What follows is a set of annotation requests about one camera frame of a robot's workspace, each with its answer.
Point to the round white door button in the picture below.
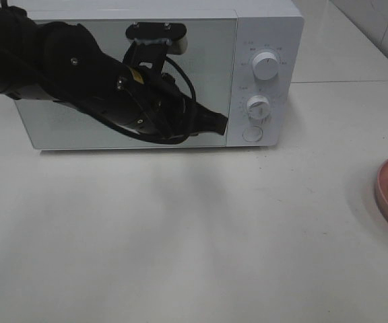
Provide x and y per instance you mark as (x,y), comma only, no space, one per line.
(252,134)

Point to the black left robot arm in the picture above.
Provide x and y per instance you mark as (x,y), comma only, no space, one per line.
(63,63)

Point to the white microwave oven body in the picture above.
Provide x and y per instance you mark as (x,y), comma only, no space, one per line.
(260,25)

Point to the lower white timer knob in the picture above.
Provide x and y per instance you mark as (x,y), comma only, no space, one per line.
(258,107)

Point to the upper white power knob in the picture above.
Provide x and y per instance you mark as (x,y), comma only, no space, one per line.
(265,65)

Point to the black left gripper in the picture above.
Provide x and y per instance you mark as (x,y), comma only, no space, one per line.
(151,105)

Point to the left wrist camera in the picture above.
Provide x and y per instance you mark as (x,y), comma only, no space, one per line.
(173,35)

